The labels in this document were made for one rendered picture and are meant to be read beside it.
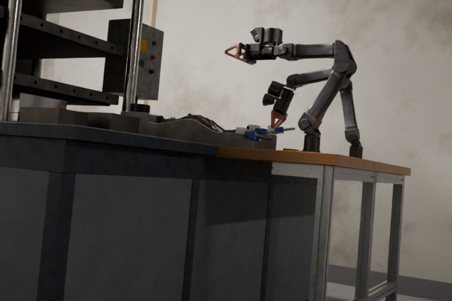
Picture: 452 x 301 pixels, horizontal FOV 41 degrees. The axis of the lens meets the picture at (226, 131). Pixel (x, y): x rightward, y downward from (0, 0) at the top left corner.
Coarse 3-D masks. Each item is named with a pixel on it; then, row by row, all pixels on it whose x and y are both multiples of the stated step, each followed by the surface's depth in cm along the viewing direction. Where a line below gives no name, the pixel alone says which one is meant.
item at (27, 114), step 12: (24, 108) 190; (36, 108) 188; (48, 108) 185; (60, 108) 183; (24, 120) 190; (36, 120) 187; (48, 120) 185; (60, 120) 184; (72, 120) 188; (84, 120) 193
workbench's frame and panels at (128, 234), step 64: (0, 128) 169; (64, 128) 157; (0, 192) 170; (64, 192) 159; (128, 192) 183; (192, 192) 214; (256, 192) 258; (0, 256) 168; (64, 256) 160; (128, 256) 185; (192, 256) 216; (256, 256) 261
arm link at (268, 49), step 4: (268, 44) 245; (272, 44) 245; (264, 48) 243; (268, 48) 242; (272, 48) 242; (264, 52) 243; (268, 52) 242; (272, 52) 242; (264, 56) 243; (268, 56) 242; (272, 56) 242; (276, 56) 243
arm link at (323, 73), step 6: (312, 72) 293; (318, 72) 292; (324, 72) 291; (330, 72) 289; (288, 78) 296; (300, 78) 294; (306, 78) 293; (312, 78) 293; (318, 78) 292; (324, 78) 291; (294, 84) 294; (300, 84) 294; (306, 84) 296; (348, 84) 284
